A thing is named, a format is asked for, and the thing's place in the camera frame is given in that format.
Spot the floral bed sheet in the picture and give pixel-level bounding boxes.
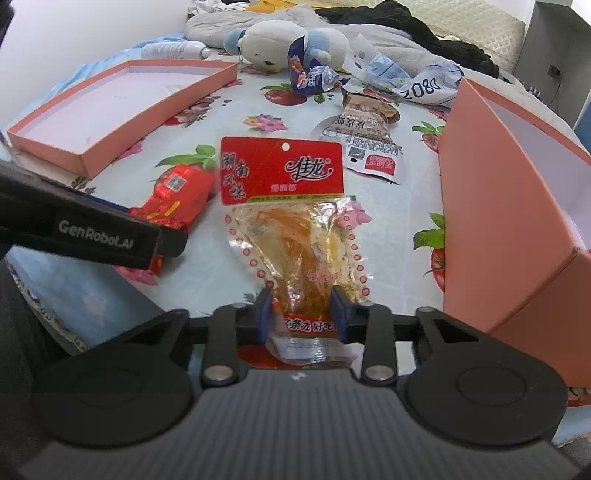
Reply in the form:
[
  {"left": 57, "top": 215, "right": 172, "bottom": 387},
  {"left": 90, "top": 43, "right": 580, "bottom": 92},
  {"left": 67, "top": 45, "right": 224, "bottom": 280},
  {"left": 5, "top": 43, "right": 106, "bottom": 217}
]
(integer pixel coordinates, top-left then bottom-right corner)
[{"left": 0, "top": 32, "right": 591, "bottom": 444}]

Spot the blue crumpled snack bag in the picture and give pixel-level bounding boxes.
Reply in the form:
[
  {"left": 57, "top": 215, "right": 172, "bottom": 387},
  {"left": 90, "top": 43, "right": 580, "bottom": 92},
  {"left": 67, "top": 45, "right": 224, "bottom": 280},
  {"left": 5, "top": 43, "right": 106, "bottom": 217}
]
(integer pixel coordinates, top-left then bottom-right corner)
[{"left": 287, "top": 37, "right": 349, "bottom": 96}]

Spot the small red snack packet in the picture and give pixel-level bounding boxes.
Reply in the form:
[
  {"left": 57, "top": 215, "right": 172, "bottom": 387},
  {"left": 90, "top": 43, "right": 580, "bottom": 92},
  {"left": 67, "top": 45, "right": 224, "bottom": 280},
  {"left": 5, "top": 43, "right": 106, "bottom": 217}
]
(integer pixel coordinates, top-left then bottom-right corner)
[{"left": 112, "top": 163, "right": 221, "bottom": 278}]

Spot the black clothes pile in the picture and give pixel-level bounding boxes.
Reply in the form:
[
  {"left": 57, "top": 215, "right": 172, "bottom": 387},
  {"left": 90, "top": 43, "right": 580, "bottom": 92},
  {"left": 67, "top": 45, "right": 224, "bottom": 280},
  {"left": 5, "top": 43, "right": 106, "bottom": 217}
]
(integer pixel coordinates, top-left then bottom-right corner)
[{"left": 315, "top": 1, "right": 499, "bottom": 78}]

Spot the white spray bottle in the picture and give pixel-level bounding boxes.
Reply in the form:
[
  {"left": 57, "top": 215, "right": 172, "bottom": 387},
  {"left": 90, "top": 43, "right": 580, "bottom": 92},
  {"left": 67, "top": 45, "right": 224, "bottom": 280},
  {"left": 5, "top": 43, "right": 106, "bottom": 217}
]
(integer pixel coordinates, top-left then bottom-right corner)
[{"left": 140, "top": 41, "right": 211, "bottom": 60}]

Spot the white brown snack packet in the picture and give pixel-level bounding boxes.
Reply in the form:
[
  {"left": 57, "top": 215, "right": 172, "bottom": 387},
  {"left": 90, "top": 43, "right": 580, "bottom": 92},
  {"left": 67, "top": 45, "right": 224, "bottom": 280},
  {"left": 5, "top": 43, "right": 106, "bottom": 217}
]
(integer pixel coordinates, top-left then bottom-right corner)
[{"left": 317, "top": 89, "right": 406, "bottom": 185}]

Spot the yellow cloth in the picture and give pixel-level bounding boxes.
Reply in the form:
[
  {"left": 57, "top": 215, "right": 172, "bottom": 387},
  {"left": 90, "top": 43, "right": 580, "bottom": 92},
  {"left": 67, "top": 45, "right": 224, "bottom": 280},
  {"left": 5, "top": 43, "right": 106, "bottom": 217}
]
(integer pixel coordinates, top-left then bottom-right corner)
[{"left": 246, "top": 0, "right": 325, "bottom": 13}]

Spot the grey bedside shelf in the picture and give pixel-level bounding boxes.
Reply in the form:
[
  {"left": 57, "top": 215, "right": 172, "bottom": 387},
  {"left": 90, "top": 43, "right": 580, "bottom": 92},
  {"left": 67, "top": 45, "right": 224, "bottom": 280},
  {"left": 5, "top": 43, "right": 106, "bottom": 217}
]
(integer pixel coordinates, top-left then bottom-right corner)
[{"left": 514, "top": 1, "right": 590, "bottom": 127}]

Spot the red clear spicy snack packet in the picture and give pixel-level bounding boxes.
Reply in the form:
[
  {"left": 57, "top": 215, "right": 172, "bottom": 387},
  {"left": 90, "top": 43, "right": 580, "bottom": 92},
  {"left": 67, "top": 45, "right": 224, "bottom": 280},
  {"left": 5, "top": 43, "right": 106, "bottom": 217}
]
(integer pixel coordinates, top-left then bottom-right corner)
[{"left": 219, "top": 136, "right": 370, "bottom": 366}]

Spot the cream quilted headboard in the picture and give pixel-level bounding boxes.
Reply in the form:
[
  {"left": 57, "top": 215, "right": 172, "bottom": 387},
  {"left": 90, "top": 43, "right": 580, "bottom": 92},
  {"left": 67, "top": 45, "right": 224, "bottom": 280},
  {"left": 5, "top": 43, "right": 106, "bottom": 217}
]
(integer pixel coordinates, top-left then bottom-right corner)
[{"left": 397, "top": 1, "right": 526, "bottom": 72}]

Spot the pink deep box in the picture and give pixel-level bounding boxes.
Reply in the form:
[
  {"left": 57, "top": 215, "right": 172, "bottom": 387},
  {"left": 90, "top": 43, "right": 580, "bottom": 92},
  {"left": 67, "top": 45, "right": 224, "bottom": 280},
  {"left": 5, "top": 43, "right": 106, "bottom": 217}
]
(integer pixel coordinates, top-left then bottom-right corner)
[{"left": 439, "top": 79, "right": 590, "bottom": 406}]

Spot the white blue plastic bag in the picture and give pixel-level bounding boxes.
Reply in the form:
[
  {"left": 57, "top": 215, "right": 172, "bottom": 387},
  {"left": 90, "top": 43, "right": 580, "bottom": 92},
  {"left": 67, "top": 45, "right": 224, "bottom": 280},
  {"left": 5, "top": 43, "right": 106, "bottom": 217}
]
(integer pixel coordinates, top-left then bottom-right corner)
[{"left": 344, "top": 35, "right": 464, "bottom": 108}]

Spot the pink shallow box lid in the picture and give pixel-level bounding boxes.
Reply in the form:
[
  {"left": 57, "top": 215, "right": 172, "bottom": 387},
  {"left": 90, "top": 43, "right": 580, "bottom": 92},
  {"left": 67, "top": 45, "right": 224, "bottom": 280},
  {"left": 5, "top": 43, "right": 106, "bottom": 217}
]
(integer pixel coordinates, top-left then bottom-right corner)
[{"left": 7, "top": 59, "right": 238, "bottom": 179}]

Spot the grey blanket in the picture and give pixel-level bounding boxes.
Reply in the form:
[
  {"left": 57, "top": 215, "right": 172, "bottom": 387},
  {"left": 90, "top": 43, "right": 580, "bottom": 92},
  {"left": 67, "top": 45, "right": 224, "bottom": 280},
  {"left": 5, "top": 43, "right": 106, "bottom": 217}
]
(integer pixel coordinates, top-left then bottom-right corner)
[{"left": 184, "top": 5, "right": 446, "bottom": 76}]

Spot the white blue plush toy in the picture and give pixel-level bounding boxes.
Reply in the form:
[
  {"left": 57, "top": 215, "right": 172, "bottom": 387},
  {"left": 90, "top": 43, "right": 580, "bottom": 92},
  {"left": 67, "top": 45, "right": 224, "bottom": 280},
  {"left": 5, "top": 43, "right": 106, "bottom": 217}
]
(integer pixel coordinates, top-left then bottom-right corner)
[{"left": 222, "top": 20, "right": 349, "bottom": 72}]

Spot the folded clothes stack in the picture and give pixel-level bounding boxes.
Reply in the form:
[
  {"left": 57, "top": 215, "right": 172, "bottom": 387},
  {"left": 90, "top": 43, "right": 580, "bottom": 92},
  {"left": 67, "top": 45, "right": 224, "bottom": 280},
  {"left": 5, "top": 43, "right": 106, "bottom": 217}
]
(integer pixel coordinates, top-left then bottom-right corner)
[{"left": 187, "top": 0, "right": 250, "bottom": 18}]

